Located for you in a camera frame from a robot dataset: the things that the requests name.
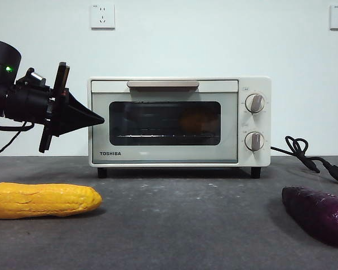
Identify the black oven power cable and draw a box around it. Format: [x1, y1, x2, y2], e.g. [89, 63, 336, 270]
[270, 136, 338, 186]

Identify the oven door with beige handle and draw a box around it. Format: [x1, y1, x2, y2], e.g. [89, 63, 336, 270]
[90, 80, 239, 165]

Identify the purple eggplant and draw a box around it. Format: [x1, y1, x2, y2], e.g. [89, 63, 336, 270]
[281, 185, 338, 248]

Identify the white toaster oven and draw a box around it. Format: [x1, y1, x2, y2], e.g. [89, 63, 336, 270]
[87, 76, 272, 179]

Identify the brown potato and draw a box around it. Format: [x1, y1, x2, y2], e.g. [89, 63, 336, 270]
[179, 108, 218, 133]

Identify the yellow corn cob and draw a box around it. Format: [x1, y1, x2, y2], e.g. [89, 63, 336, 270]
[0, 182, 103, 219]

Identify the beige oven knob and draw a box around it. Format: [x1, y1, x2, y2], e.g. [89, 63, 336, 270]
[244, 131, 265, 152]
[244, 93, 266, 114]

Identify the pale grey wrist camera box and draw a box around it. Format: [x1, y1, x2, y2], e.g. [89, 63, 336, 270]
[25, 67, 47, 88]

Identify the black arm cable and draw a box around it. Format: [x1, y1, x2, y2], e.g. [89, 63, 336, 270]
[0, 120, 35, 158]

